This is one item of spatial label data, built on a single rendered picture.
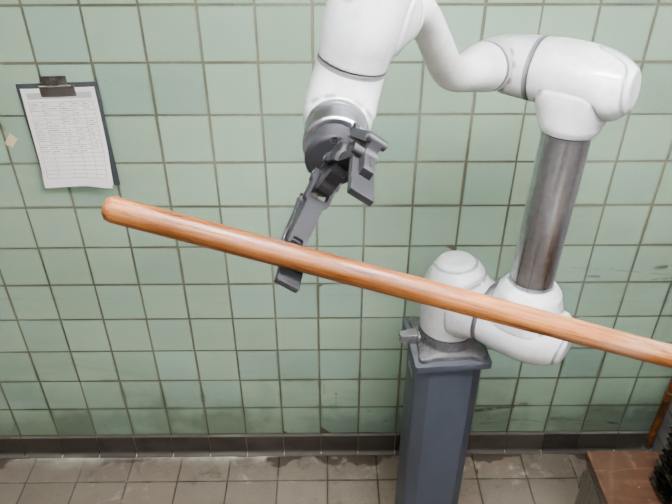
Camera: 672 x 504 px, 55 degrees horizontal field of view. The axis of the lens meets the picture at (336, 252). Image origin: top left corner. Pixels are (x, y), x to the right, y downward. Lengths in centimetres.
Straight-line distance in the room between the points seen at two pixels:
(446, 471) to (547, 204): 98
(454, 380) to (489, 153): 69
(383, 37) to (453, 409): 123
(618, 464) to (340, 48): 165
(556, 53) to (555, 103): 9
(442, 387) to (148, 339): 114
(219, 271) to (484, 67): 125
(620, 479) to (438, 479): 53
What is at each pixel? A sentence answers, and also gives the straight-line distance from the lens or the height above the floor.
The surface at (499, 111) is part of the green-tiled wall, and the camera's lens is 197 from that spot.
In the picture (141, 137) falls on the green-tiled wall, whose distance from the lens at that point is 202.
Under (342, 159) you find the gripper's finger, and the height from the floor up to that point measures 187.
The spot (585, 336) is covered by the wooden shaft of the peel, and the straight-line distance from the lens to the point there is 85.
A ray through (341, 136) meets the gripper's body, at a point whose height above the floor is 186.
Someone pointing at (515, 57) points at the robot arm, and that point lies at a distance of 137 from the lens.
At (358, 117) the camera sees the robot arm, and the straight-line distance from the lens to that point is 89.
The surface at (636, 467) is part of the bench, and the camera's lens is 223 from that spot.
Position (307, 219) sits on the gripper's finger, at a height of 178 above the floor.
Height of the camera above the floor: 220
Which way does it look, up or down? 34 degrees down
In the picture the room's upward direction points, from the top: straight up
